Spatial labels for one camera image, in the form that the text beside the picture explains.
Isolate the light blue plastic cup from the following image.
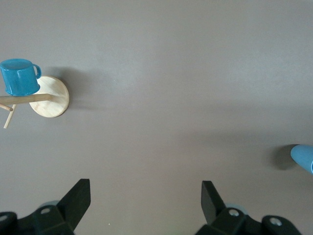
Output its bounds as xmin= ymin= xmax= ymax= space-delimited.
xmin=290 ymin=144 xmax=313 ymax=175

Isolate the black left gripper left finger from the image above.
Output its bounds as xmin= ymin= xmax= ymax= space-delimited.
xmin=17 ymin=178 xmax=92 ymax=235

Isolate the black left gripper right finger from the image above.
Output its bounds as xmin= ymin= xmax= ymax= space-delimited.
xmin=195 ymin=180 xmax=268 ymax=235

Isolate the wooden mug tree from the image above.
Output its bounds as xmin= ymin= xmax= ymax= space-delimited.
xmin=0 ymin=75 xmax=70 ymax=129

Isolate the teal enamel mug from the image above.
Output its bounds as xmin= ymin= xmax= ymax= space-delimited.
xmin=0 ymin=58 xmax=43 ymax=96

